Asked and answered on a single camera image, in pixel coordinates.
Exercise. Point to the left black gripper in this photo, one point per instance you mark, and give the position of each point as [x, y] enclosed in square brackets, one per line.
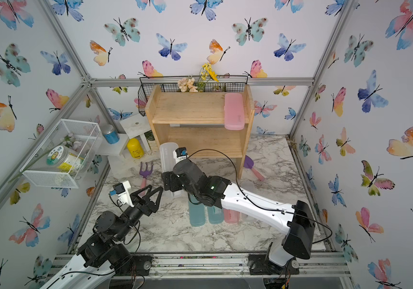
[147, 208]

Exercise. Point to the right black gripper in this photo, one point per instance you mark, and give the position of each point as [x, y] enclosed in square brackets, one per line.
[171, 179]

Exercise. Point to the teal pencil case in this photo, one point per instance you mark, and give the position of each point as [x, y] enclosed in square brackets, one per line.
[196, 212]
[215, 215]

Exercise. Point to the pink pencil case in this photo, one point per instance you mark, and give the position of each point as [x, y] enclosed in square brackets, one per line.
[234, 112]
[231, 216]

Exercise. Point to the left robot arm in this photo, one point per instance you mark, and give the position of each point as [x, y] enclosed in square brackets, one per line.
[104, 255]

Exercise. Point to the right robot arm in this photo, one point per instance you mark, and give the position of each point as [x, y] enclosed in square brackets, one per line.
[295, 222]

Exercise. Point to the wooden two-tier shelf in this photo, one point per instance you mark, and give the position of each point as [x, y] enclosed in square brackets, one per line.
[196, 121]

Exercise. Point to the purple garden fork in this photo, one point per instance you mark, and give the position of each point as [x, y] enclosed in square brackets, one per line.
[146, 170]

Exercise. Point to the white step block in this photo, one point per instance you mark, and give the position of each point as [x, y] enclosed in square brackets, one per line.
[120, 160]

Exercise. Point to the yellow bottle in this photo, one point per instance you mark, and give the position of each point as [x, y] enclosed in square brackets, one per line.
[135, 148]

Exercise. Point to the small potted plant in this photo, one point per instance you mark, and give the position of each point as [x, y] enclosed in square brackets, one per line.
[149, 136]

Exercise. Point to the white small stool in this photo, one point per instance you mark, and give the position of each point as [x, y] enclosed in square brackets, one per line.
[135, 127]

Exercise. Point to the blue tin can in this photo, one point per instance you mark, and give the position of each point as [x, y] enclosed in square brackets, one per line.
[110, 134]

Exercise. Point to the purple pink garden trowel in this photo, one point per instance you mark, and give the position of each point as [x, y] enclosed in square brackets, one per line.
[249, 164]

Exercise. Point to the clear jar colourful lid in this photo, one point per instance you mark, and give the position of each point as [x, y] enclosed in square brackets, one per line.
[64, 159]

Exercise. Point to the artificial flower bunch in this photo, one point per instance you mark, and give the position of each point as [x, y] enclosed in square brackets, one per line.
[198, 84]

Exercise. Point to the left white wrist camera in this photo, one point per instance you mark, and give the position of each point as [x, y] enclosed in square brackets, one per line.
[120, 194]

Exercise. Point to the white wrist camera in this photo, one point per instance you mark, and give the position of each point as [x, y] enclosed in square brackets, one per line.
[180, 154]
[120, 194]

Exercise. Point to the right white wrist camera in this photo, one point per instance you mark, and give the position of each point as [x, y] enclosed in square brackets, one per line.
[180, 154]

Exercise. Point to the white mesh wall basket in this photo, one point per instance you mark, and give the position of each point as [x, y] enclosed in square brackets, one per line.
[83, 137]

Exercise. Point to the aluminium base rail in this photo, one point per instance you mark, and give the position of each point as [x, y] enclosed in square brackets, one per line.
[231, 265]

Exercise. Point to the black wire basket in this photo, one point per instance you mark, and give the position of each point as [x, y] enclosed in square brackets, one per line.
[227, 83]

